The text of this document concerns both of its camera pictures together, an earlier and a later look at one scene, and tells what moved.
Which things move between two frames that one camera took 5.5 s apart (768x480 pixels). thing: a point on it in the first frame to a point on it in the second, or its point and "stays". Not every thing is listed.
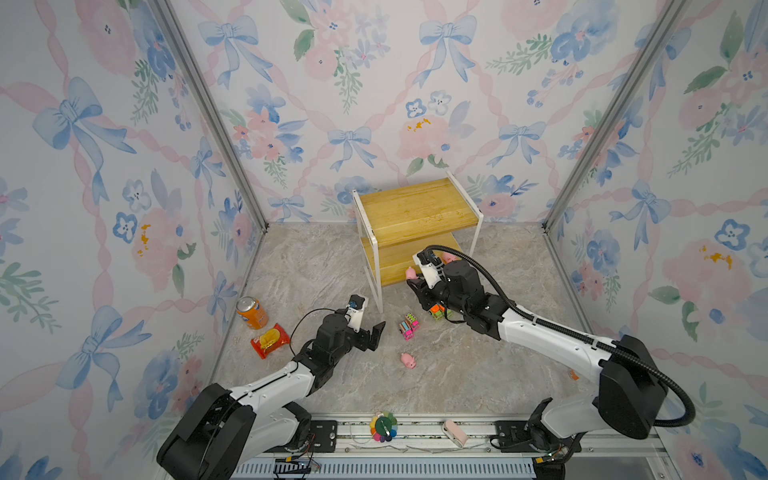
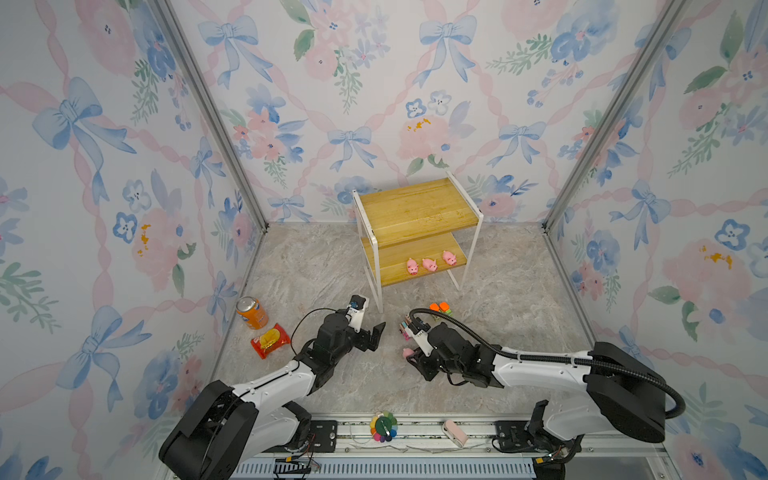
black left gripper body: (350, 340) stays
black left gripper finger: (370, 340) stays
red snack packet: (270, 341) stays
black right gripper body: (440, 296) to (430, 367)
